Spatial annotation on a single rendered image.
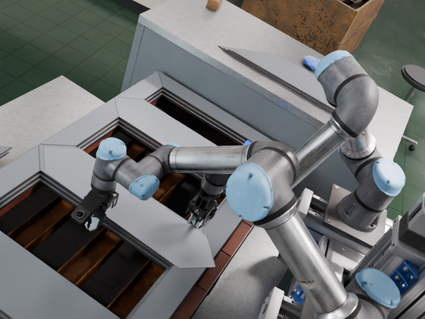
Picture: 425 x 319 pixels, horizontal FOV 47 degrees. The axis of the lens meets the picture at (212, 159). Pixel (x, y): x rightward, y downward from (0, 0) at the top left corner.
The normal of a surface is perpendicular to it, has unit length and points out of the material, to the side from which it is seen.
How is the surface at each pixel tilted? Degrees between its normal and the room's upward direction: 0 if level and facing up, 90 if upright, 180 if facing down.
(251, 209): 86
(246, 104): 90
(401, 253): 90
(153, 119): 0
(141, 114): 0
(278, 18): 90
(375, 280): 7
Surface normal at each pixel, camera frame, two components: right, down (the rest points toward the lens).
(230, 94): -0.46, 0.48
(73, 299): 0.31, -0.70
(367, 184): -0.90, 0.00
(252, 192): -0.59, 0.31
